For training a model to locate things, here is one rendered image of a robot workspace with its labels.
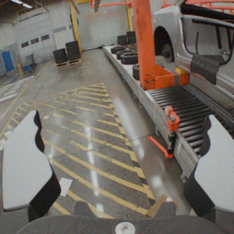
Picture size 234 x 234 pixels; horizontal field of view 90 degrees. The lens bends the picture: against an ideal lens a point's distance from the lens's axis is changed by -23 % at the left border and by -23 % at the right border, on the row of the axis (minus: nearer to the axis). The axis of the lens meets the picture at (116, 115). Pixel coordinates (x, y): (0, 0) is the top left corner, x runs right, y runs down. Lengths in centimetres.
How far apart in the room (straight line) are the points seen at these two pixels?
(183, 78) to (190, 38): 56
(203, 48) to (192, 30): 29
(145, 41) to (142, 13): 33
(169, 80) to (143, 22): 79
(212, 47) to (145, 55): 108
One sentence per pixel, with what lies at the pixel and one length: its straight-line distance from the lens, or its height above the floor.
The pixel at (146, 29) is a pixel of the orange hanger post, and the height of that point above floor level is 127.
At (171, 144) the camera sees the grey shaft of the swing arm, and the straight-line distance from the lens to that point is 152.
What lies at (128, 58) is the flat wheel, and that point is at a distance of 423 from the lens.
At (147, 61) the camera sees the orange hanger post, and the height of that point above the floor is 89.
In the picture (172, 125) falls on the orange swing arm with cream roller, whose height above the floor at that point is 50.
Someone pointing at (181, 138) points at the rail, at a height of 39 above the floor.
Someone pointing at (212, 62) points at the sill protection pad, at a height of 98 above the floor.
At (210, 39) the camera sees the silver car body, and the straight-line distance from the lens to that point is 235.
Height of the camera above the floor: 129
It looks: 32 degrees down
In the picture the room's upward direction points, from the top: 9 degrees counter-clockwise
